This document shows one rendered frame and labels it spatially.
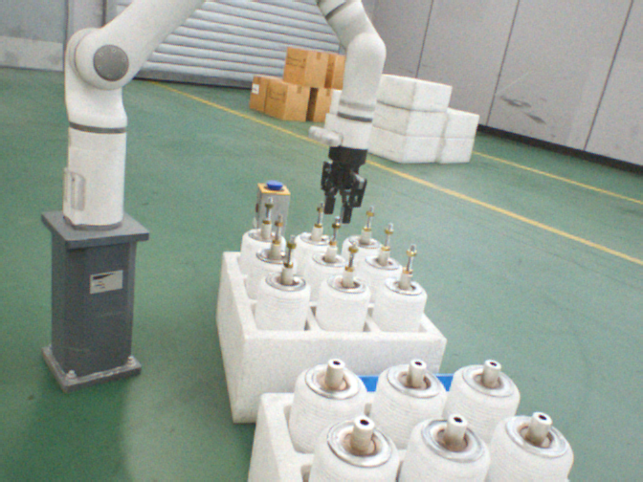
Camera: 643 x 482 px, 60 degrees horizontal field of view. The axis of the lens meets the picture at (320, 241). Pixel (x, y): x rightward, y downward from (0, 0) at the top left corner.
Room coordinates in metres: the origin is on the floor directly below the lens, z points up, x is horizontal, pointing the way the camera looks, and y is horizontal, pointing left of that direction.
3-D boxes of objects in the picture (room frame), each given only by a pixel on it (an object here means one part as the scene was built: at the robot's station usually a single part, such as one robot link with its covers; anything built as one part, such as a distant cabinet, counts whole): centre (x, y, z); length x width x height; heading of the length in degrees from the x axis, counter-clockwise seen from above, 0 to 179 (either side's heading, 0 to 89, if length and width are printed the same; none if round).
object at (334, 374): (0.63, -0.05, 0.26); 0.02 x 0.02 x 0.03
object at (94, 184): (0.93, 0.41, 0.39); 0.09 x 0.09 x 0.17; 44
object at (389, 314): (1.00, -0.17, 0.16); 0.10 x 0.10 x 0.18
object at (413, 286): (1.00, -0.17, 0.25); 0.08 x 0.08 x 0.01
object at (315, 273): (1.07, -0.02, 0.16); 0.10 x 0.10 x 0.18
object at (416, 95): (4.01, -0.44, 0.45); 0.39 x 0.39 x 0.18; 44
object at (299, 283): (0.92, 0.05, 0.25); 0.08 x 0.08 x 0.01
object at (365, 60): (1.07, -0.02, 0.62); 0.09 x 0.07 x 0.15; 177
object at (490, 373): (0.70, -0.27, 0.26); 0.02 x 0.02 x 0.03
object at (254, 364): (1.07, -0.03, 0.09); 0.39 x 0.39 x 0.18; 18
